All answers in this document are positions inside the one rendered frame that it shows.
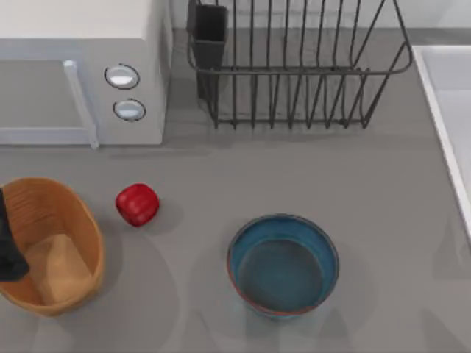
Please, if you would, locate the red apple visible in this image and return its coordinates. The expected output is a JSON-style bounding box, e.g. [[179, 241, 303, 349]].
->
[[115, 183, 161, 228]]

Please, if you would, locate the black cutlery holder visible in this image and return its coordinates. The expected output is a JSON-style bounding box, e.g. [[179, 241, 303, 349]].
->
[[186, 0, 230, 69]]

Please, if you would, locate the dark wire dish rack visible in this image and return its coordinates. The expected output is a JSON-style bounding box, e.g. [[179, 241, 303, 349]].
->
[[186, 0, 413, 130]]

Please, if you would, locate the pale microwave oven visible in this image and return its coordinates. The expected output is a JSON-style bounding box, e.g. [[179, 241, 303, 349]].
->
[[0, 0, 173, 149]]

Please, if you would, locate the small microwave knob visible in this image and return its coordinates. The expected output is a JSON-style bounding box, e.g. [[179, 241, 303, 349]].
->
[[113, 98, 147, 121]]

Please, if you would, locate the blue bowl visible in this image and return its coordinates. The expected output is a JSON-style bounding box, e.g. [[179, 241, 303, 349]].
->
[[227, 213, 340, 321]]

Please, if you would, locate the wooden basket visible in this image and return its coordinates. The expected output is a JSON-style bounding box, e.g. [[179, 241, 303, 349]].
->
[[0, 176, 105, 318]]

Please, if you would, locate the large microwave knob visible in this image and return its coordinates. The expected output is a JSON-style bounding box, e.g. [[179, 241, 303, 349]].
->
[[104, 63, 141, 90]]

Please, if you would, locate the microwave door handle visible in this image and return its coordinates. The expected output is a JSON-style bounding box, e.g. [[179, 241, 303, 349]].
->
[[63, 60, 100, 149]]

